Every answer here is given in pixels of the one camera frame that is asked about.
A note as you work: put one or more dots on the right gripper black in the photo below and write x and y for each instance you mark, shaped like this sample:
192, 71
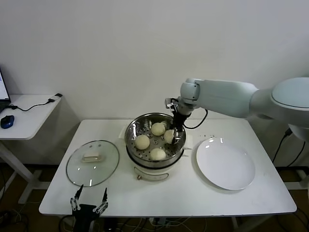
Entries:
179, 120

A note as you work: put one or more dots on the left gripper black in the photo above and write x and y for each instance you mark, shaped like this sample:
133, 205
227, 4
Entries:
84, 216

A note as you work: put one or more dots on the steamed baozi bun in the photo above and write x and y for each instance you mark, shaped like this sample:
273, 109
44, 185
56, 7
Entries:
142, 142
158, 129
158, 154
168, 136

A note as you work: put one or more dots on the steel perforated steamer basket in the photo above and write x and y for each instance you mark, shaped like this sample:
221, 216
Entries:
135, 125

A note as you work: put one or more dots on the white table leg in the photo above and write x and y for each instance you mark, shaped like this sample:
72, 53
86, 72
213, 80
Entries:
236, 224
92, 223

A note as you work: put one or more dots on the scattered dark crumbs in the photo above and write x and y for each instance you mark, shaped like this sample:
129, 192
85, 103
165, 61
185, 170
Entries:
205, 135

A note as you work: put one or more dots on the white electric pot base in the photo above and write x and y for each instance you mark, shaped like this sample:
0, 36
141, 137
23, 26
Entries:
154, 175

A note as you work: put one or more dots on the white round plate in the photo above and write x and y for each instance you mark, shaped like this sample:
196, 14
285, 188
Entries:
224, 164

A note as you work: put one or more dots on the white power strip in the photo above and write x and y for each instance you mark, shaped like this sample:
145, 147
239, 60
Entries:
158, 221

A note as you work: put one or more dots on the white side desk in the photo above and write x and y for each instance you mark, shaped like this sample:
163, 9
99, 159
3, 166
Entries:
31, 120

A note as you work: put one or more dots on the blue computer mouse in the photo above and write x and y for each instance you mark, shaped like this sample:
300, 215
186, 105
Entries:
7, 121

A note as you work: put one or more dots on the black laptop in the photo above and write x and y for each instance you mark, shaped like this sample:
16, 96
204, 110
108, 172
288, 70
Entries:
3, 91

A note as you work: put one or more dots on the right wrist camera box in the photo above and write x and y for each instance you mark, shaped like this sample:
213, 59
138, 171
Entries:
171, 102

